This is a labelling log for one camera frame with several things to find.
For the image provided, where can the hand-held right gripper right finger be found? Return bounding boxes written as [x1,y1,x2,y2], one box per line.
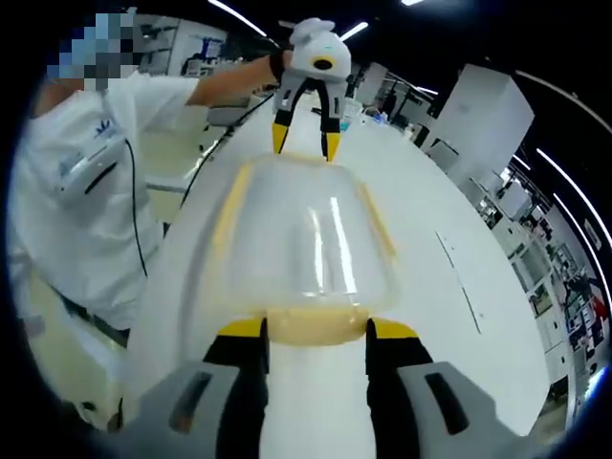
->
[364,317,516,459]

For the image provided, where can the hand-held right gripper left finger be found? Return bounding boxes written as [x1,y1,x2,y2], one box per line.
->
[128,317,273,459]

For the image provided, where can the pale yellow plastic latch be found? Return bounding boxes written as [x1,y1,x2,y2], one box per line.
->
[264,305,373,346]
[213,165,253,246]
[355,183,399,260]

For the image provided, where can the clear plastic bag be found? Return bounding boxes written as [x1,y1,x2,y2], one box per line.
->
[212,152,401,312]
[209,151,402,346]

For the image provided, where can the black wristband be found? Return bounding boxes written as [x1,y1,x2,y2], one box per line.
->
[268,47,294,82]

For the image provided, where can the wide white pillar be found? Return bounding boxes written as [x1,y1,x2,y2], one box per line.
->
[424,63,536,193]

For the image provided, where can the person's dark belt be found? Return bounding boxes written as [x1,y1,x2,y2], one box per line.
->
[55,289,131,346]

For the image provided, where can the background shelving with goods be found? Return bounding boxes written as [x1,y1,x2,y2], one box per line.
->
[470,157,612,383]

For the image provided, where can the white chest device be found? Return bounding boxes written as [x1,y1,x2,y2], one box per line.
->
[54,142,126,206]

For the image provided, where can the black cable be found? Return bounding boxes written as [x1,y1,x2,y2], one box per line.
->
[179,89,279,211]
[122,136,150,279]

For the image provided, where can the white wall shelving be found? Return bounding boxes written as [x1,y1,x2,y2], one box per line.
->
[138,13,229,77]

